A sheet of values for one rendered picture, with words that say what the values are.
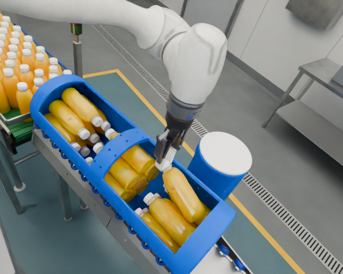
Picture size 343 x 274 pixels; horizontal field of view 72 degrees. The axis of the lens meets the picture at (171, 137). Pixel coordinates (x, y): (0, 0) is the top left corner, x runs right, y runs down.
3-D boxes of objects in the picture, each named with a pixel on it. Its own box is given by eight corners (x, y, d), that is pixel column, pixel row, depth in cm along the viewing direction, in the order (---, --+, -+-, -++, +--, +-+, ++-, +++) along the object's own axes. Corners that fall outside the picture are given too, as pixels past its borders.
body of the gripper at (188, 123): (182, 125, 58) (173, 149, 64) (202, 112, 63) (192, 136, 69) (160, 107, 60) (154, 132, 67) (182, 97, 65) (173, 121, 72)
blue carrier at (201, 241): (170, 293, 78) (205, 257, 60) (30, 134, 107) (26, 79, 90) (213, 238, 98) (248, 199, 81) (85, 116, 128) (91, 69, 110)
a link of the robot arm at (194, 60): (217, 104, 57) (193, 73, 64) (246, 43, 46) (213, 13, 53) (177, 109, 52) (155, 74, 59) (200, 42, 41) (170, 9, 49)
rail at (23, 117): (9, 125, 110) (7, 120, 108) (8, 124, 110) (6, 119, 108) (85, 97, 135) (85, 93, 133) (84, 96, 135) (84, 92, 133)
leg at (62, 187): (66, 223, 178) (57, 176, 133) (62, 217, 180) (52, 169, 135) (73, 218, 181) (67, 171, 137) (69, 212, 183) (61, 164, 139)
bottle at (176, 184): (190, 213, 83) (161, 168, 82) (207, 205, 80) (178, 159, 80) (184, 224, 77) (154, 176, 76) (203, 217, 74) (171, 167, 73)
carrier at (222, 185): (204, 222, 188) (176, 199, 195) (259, 153, 126) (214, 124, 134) (186, 251, 169) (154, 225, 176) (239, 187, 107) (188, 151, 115)
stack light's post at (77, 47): (82, 156, 221) (75, 44, 143) (79, 153, 222) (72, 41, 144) (85, 154, 223) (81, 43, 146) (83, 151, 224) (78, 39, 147)
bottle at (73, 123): (67, 106, 106) (92, 130, 100) (54, 116, 104) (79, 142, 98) (59, 97, 100) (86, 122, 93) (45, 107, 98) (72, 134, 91)
